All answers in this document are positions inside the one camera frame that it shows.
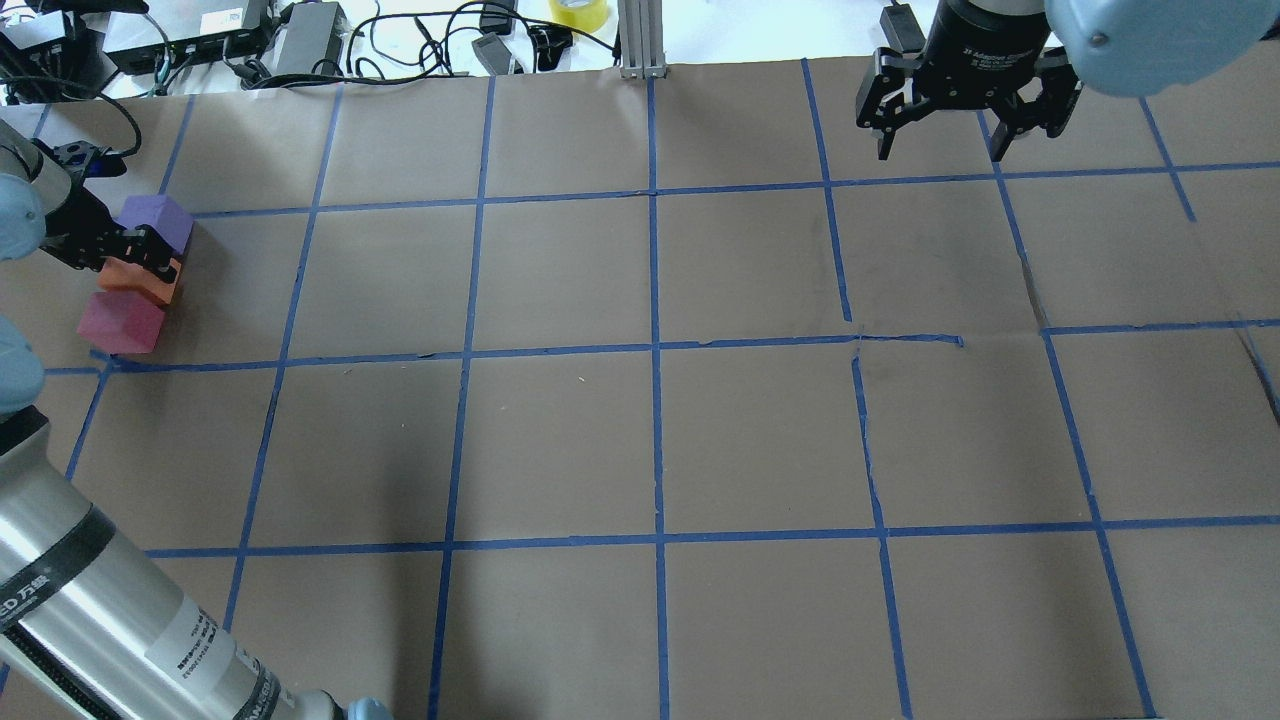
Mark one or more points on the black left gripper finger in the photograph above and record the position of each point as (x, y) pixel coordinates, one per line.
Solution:
(143, 248)

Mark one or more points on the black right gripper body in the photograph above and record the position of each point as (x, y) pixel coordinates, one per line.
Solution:
(986, 52)

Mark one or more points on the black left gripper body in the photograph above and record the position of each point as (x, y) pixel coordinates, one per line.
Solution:
(76, 226)

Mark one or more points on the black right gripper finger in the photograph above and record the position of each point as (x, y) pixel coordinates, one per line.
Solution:
(1051, 110)
(887, 99)

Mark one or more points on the orange foam block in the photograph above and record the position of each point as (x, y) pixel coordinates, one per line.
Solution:
(116, 275)

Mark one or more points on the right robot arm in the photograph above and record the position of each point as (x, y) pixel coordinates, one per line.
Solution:
(1140, 48)

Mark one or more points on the purple foam block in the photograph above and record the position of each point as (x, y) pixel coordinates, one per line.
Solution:
(161, 212)

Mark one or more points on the black power adapter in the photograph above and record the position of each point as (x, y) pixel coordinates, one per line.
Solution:
(901, 28)

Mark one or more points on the red foam block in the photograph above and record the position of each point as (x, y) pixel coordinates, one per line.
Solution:
(121, 322)

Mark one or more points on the yellow tape roll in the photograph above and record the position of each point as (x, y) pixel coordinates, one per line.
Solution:
(584, 15)

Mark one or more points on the aluminium frame post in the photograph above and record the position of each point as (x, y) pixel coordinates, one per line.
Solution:
(640, 36)

